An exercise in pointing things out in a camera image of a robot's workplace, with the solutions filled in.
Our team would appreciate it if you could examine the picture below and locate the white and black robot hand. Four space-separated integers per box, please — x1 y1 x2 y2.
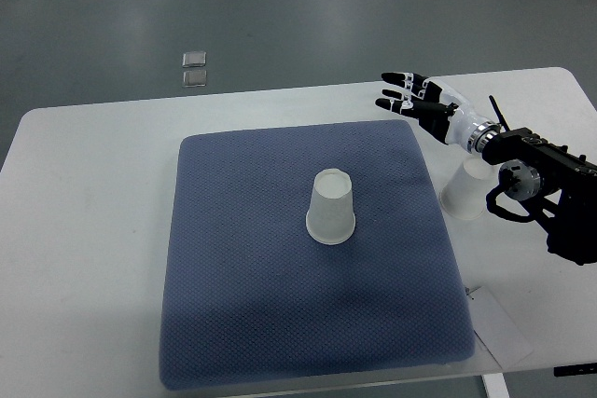
375 72 499 155

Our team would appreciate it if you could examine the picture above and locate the white paper cup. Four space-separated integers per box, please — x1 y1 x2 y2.
305 168 355 245
439 158 493 220

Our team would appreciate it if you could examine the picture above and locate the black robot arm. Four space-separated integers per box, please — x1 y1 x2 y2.
479 96 596 266

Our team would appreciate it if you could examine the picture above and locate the white paper cup on cushion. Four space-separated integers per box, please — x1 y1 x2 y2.
305 168 355 245

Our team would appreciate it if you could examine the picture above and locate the upper floor socket plate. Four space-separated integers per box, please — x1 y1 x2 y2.
182 50 206 68

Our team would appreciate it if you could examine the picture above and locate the blue textured cushion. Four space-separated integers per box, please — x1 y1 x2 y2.
160 120 475 390

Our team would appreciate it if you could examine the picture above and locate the white table leg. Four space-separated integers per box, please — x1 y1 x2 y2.
481 374 510 398

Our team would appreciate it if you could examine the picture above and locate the black table control panel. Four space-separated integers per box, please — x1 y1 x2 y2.
553 363 597 377

